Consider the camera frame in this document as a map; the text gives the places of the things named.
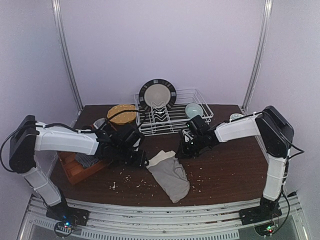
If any black rimmed grey plate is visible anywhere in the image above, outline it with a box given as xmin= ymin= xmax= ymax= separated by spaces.
xmin=138 ymin=78 xmax=177 ymax=112

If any grey beige sock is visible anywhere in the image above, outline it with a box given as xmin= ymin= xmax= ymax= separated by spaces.
xmin=146 ymin=150 xmax=190 ymax=204

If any yellow dotted plate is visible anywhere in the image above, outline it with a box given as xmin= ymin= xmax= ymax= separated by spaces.
xmin=106 ymin=104 xmax=136 ymax=125

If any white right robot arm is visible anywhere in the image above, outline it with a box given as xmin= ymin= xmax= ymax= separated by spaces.
xmin=175 ymin=105 xmax=304 ymax=209

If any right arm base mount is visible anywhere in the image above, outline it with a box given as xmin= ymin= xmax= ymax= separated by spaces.
xmin=239 ymin=191 xmax=282 ymax=237

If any left aluminium frame post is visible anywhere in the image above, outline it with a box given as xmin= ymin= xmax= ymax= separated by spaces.
xmin=51 ymin=0 xmax=84 ymax=112

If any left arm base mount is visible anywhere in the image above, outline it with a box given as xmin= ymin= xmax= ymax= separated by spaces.
xmin=43 ymin=196 xmax=90 ymax=240

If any aluminium frame post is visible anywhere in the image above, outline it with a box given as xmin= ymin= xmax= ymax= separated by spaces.
xmin=241 ymin=0 xmax=273 ymax=113
xmin=51 ymin=0 xmax=84 ymax=112

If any brown wooden organizer box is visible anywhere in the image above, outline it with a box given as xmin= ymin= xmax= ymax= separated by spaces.
xmin=58 ymin=152 xmax=107 ymax=185

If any right aluminium frame post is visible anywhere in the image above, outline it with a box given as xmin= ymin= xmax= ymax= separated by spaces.
xmin=241 ymin=0 xmax=273 ymax=113

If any light blue bowl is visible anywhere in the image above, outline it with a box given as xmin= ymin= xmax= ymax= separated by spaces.
xmin=185 ymin=103 xmax=204 ymax=119

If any yellow patterned white bowl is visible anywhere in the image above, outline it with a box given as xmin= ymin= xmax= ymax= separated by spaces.
xmin=229 ymin=113 xmax=244 ymax=121

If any aluminium front rail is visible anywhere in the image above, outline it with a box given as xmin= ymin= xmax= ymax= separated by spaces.
xmin=16 ymin=196 xmax=312 ymax=240

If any grey striped boxer underwear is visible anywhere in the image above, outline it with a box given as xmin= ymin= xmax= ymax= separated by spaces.
xmin=75 ymin=153 xmax=99 ymax=169

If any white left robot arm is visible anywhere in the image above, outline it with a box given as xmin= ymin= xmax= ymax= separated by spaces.
xmin=2 ymin=115 xmax=149 ymax=208

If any grey rolled sock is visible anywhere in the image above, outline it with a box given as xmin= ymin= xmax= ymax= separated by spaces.
xmin=93 ymin=118 xmax=108 ymax=130

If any white wire dish rack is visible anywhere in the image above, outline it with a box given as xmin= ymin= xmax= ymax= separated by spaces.
xmin=134 ymin=88 xmax=214 ymax=136

